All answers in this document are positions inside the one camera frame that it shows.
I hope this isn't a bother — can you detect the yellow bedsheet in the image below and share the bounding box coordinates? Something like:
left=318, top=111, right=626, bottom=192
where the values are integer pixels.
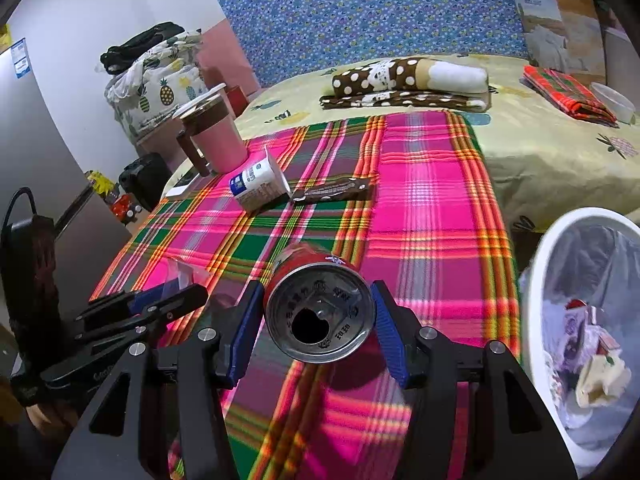
left=160, top=52, right=640, bottom=236

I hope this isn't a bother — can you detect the white blue yogurt cup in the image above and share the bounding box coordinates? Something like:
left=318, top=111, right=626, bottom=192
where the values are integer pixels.
left=229, top=147, right=292, bottom=213

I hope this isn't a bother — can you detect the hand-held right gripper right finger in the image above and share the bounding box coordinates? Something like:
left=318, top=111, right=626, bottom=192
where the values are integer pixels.
left=370, top=280, right=578, bottom=480

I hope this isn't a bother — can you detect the pineapple print bedding pile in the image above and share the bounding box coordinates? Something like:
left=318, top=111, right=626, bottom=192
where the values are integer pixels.
left=104, top=30, right=206, bottom=136

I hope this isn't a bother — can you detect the black suitcase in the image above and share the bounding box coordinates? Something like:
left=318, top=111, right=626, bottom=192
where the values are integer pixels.
left=118, top=152, right=173, bottom=211

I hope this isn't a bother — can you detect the red drink can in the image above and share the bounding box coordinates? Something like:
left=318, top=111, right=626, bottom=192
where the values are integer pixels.
left=263, top=242, right=377, bottom=363

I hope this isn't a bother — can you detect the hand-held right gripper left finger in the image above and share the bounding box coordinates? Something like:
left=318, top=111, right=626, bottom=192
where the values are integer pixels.
left=50, top=280, right=266, bottom=480

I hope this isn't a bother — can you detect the pink mug with brown lid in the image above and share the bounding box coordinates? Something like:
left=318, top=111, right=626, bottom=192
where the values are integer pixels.
left=175, top=83, right=249, bottom=177

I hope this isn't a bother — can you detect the brown snack wrapper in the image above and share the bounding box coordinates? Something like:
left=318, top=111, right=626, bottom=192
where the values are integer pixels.
left=290, top=174, right=378, bottom=206

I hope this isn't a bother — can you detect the person's left forearm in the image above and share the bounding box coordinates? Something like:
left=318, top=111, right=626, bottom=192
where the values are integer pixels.
left=0, top=395, right=86, bottom=480

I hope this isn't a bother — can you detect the red box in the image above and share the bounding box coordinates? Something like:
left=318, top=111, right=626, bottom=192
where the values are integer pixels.
left=224, top=85, right=248, bottom=117

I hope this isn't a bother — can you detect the clear bin liner bag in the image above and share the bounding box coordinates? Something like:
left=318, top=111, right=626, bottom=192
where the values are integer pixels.
left=537, top=225, right=640, bottom=461

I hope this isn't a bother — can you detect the clear plastic wrapper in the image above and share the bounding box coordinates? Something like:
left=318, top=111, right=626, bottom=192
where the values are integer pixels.
left=167, top=256, right=193, bottom=296

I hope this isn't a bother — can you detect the white smartphone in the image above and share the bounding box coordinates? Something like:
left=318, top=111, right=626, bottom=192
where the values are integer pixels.
left=164, top=170, right=203, bottom=200

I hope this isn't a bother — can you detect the blue floral headboard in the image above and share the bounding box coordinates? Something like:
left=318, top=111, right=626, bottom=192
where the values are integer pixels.
left=214, top=0, right=531, bottom=93

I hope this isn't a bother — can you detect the black clothing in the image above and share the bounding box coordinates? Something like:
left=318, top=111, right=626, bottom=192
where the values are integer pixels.
left=100, top=21, right=186, bottom=73

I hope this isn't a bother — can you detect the purple white small carton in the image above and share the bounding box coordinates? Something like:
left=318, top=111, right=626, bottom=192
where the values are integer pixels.
left=560, top=310, right=593, bottom=371

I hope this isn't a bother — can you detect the white plastic bowl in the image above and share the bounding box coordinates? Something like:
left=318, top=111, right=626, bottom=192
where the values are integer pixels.
left=590, top=81, right=638, bottom=125

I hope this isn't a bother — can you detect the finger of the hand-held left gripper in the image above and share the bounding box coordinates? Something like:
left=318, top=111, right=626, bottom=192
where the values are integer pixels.
left=75, top=284, right=208, bottom=346
left=75, top=287, right=173, bottom=322

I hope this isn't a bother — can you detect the red toy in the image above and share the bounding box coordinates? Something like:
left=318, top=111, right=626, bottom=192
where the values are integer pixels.
left=85, top=170, right=143, bottom=223

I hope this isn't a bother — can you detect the folded red plaid cloth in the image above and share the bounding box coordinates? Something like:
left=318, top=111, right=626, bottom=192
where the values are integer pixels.
left=522, top=64, right=621, bottom=127

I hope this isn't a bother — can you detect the pink green plaid cloth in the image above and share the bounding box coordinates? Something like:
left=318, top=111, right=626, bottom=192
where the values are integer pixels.
left=90, top=110, right=521, bottom=480

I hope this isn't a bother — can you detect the brown polka dot cloth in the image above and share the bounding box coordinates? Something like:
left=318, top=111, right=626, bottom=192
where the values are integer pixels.
left=320, top=56, right=493, bottom=112

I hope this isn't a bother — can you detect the white trash bin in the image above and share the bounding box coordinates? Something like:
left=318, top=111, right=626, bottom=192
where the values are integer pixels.
left=520, top=207, right=640, bottom=478

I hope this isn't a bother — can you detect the beige paper bag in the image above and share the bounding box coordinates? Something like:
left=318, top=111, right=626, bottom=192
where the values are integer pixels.
left=575, top=352, right=632, bottom=408

